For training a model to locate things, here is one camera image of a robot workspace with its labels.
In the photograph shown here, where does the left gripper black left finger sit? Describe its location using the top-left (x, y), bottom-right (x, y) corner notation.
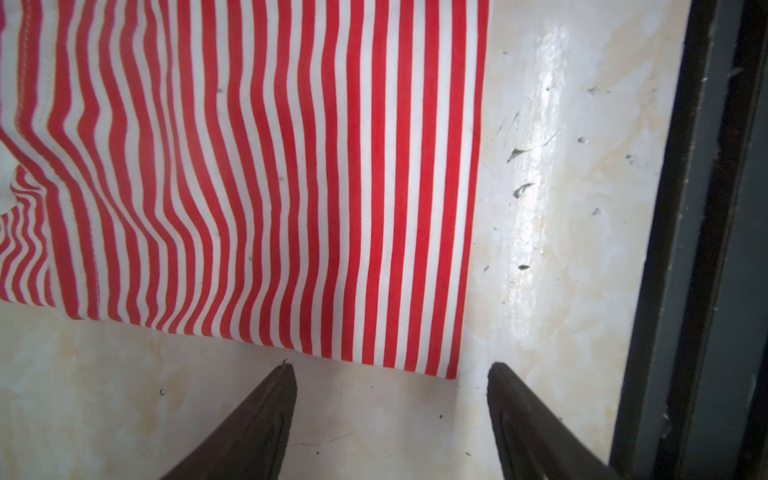
top-left (164, 363), bottom-right (297, 479)

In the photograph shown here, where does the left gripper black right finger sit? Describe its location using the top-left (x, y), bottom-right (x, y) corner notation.
top-left (487, 362), bottom-right (620, 479)

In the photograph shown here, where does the red white striped tank top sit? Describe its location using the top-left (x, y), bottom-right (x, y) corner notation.
top-left (1, 1), bottom-right (491, 379)

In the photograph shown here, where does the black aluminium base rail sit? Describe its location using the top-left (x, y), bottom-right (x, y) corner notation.
top-left (609, 1), bottom-right (767, 479)

